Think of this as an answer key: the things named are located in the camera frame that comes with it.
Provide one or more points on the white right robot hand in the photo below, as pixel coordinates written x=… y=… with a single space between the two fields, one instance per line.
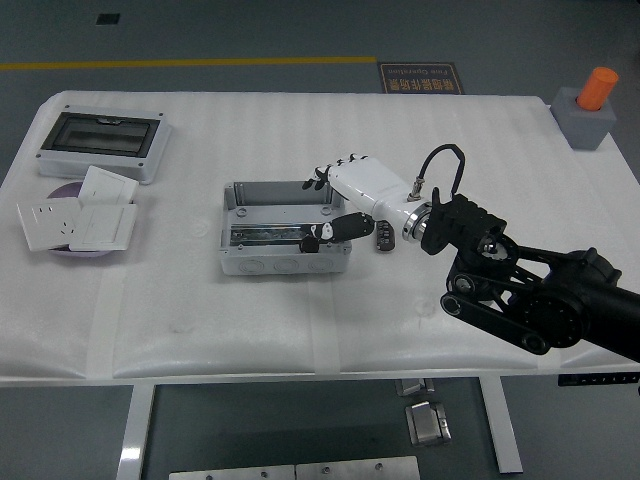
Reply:
x=370 y=182

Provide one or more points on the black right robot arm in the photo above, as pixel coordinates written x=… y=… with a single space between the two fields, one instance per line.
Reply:
x=550 y=310

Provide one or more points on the grey open junction box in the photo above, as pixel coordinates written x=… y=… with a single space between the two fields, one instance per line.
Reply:
x=270 y=210

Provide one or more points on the grey box with dark window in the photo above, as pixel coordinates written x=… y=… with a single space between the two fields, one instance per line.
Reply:
x=100 y=135

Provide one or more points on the white foam mat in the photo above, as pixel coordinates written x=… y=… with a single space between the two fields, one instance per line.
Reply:
x=250 y=140

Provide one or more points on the yellow floor tape line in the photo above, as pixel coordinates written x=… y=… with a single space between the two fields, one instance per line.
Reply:
x=200 y=63

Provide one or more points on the small silver metal piece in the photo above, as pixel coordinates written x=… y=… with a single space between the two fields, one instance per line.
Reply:
x=412 y=387

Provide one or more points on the grey block holder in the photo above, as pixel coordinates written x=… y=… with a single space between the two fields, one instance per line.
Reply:
x=585 y=130

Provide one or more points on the orange cylinder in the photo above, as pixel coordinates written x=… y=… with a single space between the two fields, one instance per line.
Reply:
x=596 y=89

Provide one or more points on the silver metal block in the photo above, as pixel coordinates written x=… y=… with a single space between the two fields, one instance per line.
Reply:
x=427 y=424

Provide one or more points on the white table leg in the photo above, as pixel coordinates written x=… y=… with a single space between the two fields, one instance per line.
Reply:
x=502 y=425

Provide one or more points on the grey metal plate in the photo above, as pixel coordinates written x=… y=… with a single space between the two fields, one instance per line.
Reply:
x=357 y=469
x=230 y=474

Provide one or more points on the white tape strip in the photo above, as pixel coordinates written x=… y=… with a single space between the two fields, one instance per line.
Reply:
x=105 y=325

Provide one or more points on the black table control panel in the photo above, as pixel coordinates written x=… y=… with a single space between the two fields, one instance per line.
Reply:
x=600 y=379

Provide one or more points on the purple round plate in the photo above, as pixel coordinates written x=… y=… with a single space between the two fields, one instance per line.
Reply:
x=67 y=191

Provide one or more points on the black square floor hatch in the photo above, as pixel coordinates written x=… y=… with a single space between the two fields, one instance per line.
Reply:
x=107 y=19

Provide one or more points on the metal din rail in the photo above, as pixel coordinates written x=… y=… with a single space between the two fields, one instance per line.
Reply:
x=265 y=234

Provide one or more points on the white wall switch panel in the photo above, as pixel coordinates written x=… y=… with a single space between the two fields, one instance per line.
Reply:
x=107 y=186
x=102 y=227

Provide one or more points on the white wall socket panel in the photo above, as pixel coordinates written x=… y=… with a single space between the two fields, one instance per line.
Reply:
x=47 y=225

